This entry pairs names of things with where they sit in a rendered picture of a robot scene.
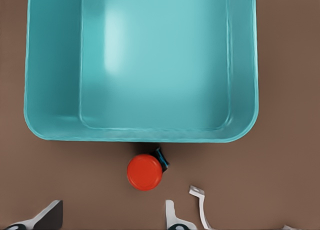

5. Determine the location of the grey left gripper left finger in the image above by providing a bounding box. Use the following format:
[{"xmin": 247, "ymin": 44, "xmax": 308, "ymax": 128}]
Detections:
[{"xmin": 0, "ymin": 199, "xmax": 64, "ymax": 230}]

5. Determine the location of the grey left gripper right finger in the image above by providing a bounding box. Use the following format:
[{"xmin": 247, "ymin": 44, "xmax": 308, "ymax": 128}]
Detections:
[{"xmin": 164, "ymin": 199, "xmax": 199, "ymax": 230}]

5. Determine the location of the red round button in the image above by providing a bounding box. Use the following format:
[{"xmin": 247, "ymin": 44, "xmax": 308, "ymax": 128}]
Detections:
[{"xmin": 126, "ymin": 147, "xmax": 171, "ymax": 192}]

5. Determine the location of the blue storage box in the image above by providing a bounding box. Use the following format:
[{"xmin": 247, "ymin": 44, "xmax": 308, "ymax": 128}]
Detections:
[{"xmin": 23, "ymin": 0, "xmax": 259, "ymax": 144}]

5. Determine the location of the white bent bracket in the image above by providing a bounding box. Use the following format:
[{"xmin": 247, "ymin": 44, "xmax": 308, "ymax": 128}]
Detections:
[{"xmin": 188, "ymin": 185, "xmax": 214, "ymax": 230}]

